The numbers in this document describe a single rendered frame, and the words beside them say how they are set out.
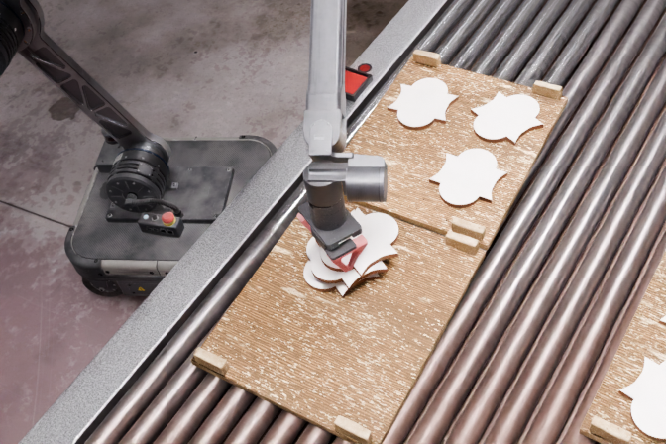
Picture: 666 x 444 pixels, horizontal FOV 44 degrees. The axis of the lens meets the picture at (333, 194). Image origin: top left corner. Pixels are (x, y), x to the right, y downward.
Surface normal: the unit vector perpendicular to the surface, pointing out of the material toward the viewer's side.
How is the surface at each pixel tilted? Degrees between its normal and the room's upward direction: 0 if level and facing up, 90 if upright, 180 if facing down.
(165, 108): 0
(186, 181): 0
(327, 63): 29
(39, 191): 0
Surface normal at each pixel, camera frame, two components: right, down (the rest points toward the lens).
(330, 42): -0.11, -0.19
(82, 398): -0.13, -0.65
